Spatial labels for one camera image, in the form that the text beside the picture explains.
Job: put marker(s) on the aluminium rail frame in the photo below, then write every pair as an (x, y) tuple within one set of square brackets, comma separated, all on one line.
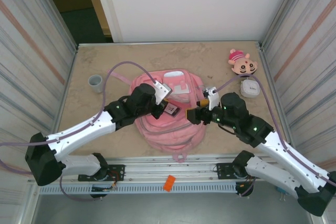
[(170, 167)]

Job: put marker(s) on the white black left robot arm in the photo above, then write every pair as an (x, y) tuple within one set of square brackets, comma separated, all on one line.
[(78, 132)]

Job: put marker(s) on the orange plastic block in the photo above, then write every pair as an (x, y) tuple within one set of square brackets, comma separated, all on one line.
[(169, 182)]

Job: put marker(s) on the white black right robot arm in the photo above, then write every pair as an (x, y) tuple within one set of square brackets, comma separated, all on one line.
[(275, 145)]

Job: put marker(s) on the plush doll with pink hat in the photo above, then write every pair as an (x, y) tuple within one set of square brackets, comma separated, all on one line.
[(244, 66)]

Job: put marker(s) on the white square box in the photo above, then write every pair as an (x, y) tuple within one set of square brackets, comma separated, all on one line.
[(249, 89)]

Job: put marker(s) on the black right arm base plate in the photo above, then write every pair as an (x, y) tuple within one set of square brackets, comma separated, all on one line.
[(223, 169)]

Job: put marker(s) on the pink backpack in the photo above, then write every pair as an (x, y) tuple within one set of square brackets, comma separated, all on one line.
[(170, 132)]

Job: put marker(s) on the grey cup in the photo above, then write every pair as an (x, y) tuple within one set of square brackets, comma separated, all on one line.
[(95, 83)]

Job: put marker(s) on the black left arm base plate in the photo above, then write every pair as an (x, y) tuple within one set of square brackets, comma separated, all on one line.
[(118, 169)]

